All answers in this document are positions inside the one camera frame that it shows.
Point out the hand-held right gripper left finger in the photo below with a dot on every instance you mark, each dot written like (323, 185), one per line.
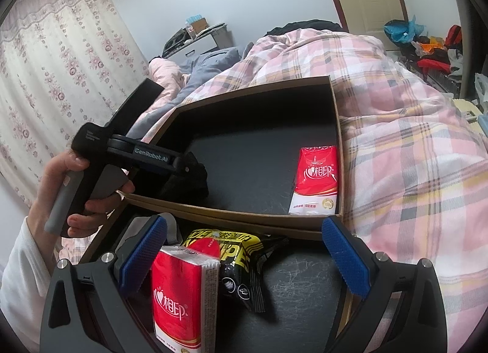
(143, 254)

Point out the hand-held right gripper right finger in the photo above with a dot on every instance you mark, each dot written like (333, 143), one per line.
(345, 256)

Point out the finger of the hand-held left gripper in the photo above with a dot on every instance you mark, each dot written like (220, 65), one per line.
(192, 168)

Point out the black knitted cloth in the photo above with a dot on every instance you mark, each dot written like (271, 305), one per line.
(190, 190)

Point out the light grey microfibre cloth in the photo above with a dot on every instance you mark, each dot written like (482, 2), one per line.
(173, 229)

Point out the red tissue pack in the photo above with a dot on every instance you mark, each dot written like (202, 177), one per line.
(314, 181)
(175, 292)

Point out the deep brown cardboard box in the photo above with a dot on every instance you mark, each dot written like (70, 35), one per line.
(247, 170)

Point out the shallow brown cardboard box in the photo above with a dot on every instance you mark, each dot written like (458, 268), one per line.
(297, 292)

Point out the small red candy packet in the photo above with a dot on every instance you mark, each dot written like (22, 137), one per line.
(206, 248)

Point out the black yellow wet wipes pack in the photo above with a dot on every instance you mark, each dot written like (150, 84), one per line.
(244, 261)

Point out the person's left forearm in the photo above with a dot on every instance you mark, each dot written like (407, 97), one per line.
(23, 280)

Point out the person's left hand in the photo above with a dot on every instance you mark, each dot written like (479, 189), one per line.
(99, 210)

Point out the floral pink curtain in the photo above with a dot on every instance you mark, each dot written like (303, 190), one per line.
(57, 71)

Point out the plain pink quilt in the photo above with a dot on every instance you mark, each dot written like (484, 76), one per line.
(167, 75)

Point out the grey blanket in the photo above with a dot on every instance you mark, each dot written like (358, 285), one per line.
(206, 63)

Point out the pink plaid duvet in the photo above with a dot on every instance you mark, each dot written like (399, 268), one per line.
(400, 147)

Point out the white bedside cabinet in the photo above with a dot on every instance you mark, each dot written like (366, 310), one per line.
(206, 44)

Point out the small cardboard box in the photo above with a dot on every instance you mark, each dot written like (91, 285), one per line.
(199, 26)

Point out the black garment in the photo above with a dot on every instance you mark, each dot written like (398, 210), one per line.
(305, 27)

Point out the white plastic bag yellow print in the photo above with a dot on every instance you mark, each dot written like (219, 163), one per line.
(482, 88)

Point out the pile of colourful clothes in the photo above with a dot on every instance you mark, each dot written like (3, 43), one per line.
(430, 55)

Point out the blue plastic bag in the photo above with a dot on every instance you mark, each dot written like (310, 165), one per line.
(404, 31)

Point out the grey wardrobe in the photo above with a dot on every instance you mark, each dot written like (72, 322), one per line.
(463, 33)

